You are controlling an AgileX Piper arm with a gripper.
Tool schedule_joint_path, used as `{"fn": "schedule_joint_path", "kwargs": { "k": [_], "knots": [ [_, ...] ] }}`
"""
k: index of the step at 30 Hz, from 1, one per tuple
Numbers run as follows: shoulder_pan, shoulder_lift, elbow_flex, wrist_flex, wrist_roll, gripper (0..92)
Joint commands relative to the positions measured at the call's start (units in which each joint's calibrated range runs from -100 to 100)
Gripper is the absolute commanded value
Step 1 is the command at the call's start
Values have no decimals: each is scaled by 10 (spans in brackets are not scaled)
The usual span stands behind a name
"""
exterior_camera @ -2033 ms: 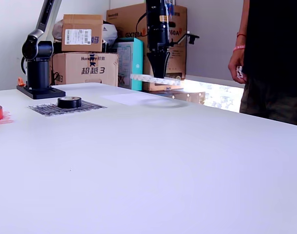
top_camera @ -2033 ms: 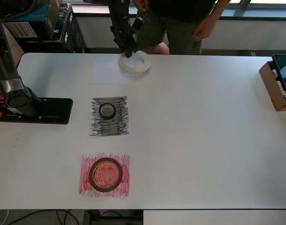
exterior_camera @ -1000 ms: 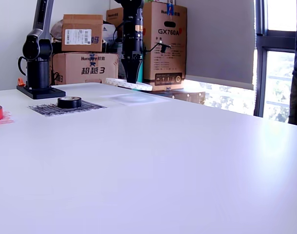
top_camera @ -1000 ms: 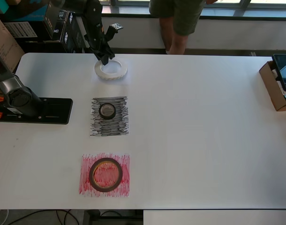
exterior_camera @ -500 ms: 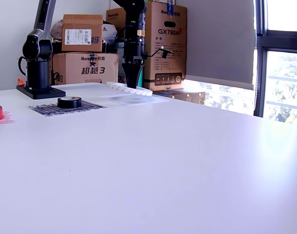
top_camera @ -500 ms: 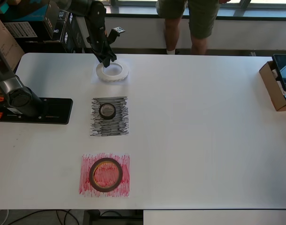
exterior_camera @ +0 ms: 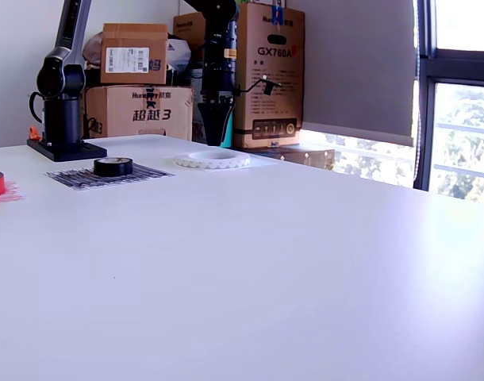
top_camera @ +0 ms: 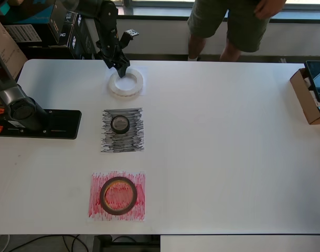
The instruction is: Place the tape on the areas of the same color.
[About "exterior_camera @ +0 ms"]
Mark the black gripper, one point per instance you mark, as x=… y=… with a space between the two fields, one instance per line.
x=220 y=81

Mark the white tape roll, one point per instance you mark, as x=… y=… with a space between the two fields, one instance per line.
x=210 y=162

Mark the black tape roll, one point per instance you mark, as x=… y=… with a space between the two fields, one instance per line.
x=113 y=168

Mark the black and grey Piper arm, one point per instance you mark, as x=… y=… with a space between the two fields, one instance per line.
x=61 y=119

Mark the teal box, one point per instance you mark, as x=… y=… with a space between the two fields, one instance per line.
x=228 y=137

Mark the blank white paper sheet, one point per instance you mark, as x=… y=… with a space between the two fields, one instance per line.
x=262 y=162

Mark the grey box with triangle logo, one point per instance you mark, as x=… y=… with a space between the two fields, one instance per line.
x=177 y=59

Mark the small cardboard box with label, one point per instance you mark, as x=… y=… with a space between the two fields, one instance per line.
x=123 y=35

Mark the crumpled beige bag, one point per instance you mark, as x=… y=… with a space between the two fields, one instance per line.
x=93 y=49

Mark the black scribbled paper sheet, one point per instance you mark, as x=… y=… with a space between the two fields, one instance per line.
x=75 y=180

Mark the grey roller blind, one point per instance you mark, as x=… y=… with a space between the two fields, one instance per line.
x=357 y=59

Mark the orange clamp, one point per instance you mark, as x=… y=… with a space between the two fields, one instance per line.
x=35 y=134

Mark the red scribbled paper sheet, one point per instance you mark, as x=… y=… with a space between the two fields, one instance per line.
x=14 y=194

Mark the grey balcony railing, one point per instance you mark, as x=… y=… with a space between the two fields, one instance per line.
x=464 y=126

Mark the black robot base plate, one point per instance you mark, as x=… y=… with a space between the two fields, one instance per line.
x=67 y=152

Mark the dark window frame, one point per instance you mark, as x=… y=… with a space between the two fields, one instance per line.
x=426 y=131

